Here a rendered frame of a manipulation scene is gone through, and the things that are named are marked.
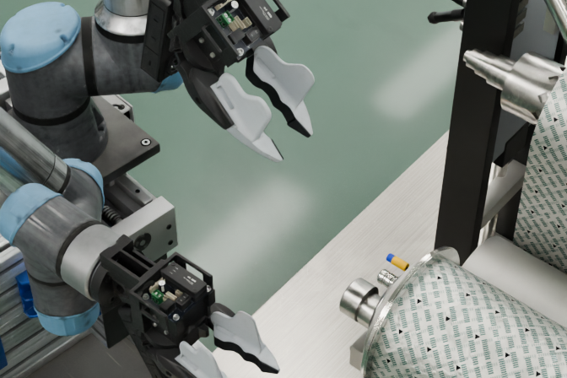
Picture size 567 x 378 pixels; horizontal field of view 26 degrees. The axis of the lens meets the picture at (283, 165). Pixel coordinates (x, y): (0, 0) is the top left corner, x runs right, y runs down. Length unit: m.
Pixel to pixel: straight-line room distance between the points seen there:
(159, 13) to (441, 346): 0.38
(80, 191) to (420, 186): 0.49
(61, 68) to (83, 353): 0.81
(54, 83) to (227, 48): 0.75
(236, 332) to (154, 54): 0.31
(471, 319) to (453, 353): 0.03
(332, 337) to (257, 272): 1.25
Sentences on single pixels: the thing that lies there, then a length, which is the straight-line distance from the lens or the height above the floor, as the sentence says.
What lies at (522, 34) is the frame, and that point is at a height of 1.33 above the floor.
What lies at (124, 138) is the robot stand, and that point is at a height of 0.82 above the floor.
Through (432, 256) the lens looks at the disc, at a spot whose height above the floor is 1.32.
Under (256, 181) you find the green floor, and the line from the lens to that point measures 2.97.
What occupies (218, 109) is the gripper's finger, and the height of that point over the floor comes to 1.40.
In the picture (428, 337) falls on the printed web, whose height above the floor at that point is 1.30.
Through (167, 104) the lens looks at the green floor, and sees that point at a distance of 3.19.
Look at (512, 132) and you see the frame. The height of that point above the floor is 1.18.
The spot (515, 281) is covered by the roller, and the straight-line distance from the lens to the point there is 1.19.
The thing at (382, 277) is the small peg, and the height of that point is 1.26.
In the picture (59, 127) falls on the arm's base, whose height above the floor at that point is 0.90.
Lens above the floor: 2.13
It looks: 45 degrees down
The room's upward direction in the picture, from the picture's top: straight up
